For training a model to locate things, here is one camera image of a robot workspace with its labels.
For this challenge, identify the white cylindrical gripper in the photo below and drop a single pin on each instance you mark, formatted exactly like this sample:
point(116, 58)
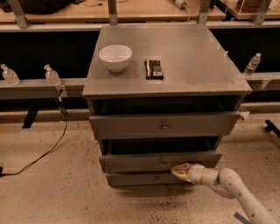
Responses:
point(194, 173)

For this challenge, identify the grey drawer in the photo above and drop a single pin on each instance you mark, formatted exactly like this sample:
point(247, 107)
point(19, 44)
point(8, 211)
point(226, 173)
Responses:
point(209, 124)
point(142, 179)
point(157, 155)

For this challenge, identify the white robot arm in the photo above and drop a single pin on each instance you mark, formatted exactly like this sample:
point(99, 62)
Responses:
point(227, 183)

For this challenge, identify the grey top drawer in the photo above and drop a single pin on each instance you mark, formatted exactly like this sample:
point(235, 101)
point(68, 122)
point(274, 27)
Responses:
point(209, 124)

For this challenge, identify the grey bottom drawer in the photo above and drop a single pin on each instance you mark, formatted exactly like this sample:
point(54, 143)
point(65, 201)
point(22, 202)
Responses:
point(142, 179)

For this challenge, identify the grey wooden drawer cabinet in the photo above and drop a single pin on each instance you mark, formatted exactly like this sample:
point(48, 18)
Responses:
point(198, 75)

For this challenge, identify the black chair base leg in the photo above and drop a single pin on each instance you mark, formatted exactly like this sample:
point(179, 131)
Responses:
point(272, 127)

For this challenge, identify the black snack bar packet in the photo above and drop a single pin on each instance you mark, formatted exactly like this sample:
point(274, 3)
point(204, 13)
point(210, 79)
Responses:
point(153, 70)

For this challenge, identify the clear plastic water bottle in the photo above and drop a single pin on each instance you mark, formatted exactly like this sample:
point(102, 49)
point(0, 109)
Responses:
point(252, 65)

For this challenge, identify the white ceramic bowl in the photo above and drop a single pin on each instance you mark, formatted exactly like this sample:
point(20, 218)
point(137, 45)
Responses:
point(115, 57)

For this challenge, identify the clear pump bottle near cabinet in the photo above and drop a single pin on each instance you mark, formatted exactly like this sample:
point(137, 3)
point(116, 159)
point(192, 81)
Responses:
point(51, 76)

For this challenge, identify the clear pump bottle far left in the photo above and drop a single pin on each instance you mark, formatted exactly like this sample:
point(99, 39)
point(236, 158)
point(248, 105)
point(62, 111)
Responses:
point(9, 75)

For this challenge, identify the black bag on table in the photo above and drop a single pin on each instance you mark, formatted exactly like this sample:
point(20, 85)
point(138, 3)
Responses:
point(43, 7)

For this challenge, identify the grey metal rail bench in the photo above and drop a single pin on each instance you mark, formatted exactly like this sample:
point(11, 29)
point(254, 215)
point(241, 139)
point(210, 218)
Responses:
point(40, 89)

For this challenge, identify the white power adapter with cord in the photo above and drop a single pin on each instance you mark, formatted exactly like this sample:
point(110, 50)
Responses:
point(182, 4)

